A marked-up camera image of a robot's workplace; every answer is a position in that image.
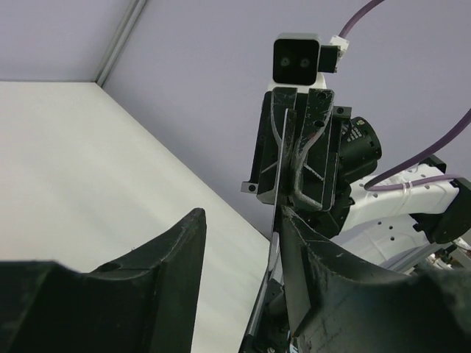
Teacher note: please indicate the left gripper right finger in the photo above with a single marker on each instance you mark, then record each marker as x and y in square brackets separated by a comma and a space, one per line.
[338, 302]

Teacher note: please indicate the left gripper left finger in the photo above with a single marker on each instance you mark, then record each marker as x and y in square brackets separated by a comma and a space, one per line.
[143, 301]

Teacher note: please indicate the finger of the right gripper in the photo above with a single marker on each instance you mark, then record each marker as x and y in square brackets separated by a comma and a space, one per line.
[310, 184]
[282, 98]

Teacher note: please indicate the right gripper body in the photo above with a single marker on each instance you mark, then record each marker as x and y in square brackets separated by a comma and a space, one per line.
[353, 154]

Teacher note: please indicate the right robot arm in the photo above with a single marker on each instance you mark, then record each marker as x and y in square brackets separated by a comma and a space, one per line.
[416, 211]

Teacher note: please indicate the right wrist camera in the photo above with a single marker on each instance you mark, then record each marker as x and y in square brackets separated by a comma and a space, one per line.
[301, 61]

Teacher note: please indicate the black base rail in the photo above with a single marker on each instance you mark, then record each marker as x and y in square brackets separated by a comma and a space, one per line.
[268, 329]

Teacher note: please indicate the aluminium frame profile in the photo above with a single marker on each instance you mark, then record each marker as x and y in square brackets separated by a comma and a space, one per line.
[122, 34]

